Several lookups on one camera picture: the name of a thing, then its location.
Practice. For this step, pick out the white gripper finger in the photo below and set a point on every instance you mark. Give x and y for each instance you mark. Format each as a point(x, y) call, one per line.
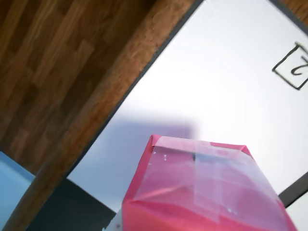
point(116, 223)

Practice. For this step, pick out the red paper box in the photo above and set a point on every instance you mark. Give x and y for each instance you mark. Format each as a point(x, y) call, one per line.
point(192, 192)

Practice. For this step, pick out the dark grey printed mat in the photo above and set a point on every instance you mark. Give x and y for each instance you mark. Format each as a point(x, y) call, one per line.
point(72, 207)

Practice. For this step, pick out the white paper sheet marked 2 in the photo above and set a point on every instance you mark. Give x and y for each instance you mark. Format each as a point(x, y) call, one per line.
point(216, 72)

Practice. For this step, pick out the white paper sheet marked 1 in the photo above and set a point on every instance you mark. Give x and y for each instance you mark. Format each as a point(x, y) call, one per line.
point(300, 216)

